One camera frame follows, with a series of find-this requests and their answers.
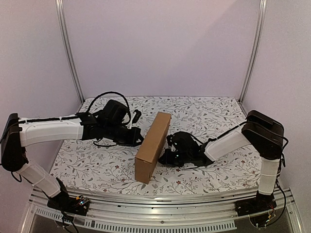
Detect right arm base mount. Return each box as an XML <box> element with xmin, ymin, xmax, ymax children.
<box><xmin>235</xmin><ymin>192</ymin><xmax>276</xmax><ymax>228</ymax></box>

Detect left black camera cable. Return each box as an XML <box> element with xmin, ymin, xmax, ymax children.
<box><xmin>86</xmin><ymin>91</ymin><xmax>129</xmax><ymax>115</ymax></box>

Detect right aluminium corner post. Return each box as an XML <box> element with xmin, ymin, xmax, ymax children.
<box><xmin>238</xmin><ymin>0</ymin><xmax>267</xmax><ymax>105</ymax></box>

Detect left aluminium corner post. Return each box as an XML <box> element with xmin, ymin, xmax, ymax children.
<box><xmin>55</xmin><ymin>0</ymin><xmax>85</xmax><ymax>103</ymax></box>

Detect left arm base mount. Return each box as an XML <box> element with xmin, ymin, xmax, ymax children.
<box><xmin>47</xmin><ymin>191</ymin><xmax>90</xmax><ymax>216</ymax></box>

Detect black camera cable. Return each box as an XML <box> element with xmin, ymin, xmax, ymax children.
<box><xmin>189</xmin><ymin>134</ymin><xmax>219</xmax><ymax>146</ymax></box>
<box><xmin>86</xmin><ymin>91</ymin><xmax>129</xmax><ymax>115</ymax></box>

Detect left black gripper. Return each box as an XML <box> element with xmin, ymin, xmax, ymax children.
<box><xmin>104</xmin><ymin>122</ymin><xmax>146</xmax><ymax>148</ymax></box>

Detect right black camera cable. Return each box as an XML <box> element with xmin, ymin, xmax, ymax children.
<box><xmin>189</xmin><ymin>134</ymin><xmax>219</xmax><ymax>146</ymax></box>

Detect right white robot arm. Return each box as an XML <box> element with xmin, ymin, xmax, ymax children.
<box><xmin>158</xmin><ymin>110</ymin><xmax>288</xmax><ymax>212</ymax></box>

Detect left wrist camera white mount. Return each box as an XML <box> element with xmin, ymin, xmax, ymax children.
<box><xmin>127</xmin><ymin>109</ymin><xmax>141</xmax><ymax>129</ymax></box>

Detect brown cardboard box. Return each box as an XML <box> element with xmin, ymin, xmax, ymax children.
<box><xmin>135</xmin><ymin>112</ymin><xmax>171</xmax><ymax>184</ymax></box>

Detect aluminium corner post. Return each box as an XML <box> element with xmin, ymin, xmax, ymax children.
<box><xmin>55</xmin><ymin>0</ymin><xmax>85</xmax><ymax>103</ymax></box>
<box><xmin>238</xmin><ymin>0</ymin><xmax>267</xmax><ymax>105</ymax></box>

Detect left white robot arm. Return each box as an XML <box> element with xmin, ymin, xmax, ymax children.
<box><xmin>0</xmin><ymin>100</ymin><xmax>144</xmax><ymax>211</ymax></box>

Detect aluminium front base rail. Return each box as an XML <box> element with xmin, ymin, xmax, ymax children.
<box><xmin>21</xmin><ymin>188</ymin><xmax>304</xmax><ymax>233</ymax></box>

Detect floral patterned table mat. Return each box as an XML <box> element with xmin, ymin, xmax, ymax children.
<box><xmin>50</xmin><ymin>97</ymin><xmax>261</xmax><ymax>196</ymax></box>

